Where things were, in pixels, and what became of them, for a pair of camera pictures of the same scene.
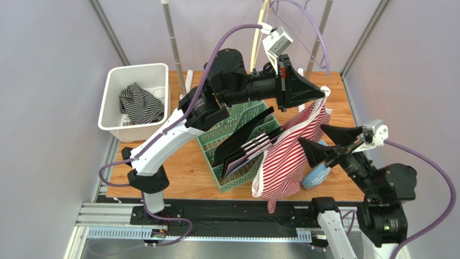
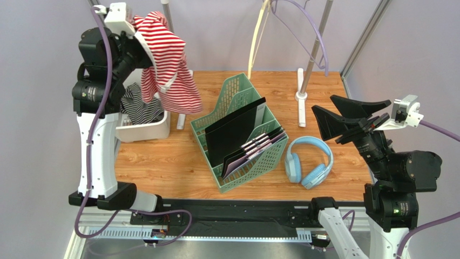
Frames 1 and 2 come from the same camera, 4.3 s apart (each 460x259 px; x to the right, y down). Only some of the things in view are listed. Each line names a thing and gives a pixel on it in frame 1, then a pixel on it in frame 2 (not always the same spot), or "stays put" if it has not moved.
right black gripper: x=343 y=151 to x=360 y=128
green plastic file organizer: x=241 y=116 to x=257 y=157
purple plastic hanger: x=304 y=8 stays put
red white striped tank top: x=282 y=163 to x=169 y=79
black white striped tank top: x=141 y=106 stays put
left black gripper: x=290 y=89 to x=146 y=61
